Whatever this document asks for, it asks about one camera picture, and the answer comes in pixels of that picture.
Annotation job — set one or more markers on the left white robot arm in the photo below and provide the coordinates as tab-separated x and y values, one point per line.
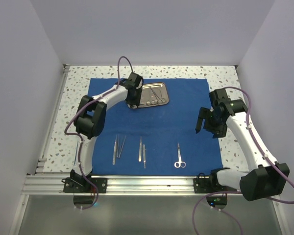
89	120

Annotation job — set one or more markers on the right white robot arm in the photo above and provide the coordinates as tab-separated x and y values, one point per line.
265	177

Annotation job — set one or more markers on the steel surgical scissors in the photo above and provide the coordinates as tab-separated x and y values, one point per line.
180	163

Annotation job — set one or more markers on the steel instrument tray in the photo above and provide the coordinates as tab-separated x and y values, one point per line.
159	88

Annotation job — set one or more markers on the thin steel tweezers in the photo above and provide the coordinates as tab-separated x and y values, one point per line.
121	147

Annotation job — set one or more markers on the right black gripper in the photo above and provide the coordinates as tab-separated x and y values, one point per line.
205	113

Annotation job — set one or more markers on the blue surgical cloth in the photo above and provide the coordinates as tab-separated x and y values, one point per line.
161	128

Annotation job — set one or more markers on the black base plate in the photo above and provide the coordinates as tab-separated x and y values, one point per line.
72	187
204	184

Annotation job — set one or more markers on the aluminium mounting rail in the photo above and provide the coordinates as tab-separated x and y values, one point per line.
50	184

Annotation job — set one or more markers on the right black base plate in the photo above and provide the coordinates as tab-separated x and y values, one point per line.
204	184

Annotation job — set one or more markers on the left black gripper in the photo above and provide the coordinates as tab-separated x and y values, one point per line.
135	103

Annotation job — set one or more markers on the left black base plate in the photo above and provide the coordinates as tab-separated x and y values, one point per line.
72	187

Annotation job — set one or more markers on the surgical instruments in tray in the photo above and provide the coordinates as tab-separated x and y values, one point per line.
157	100

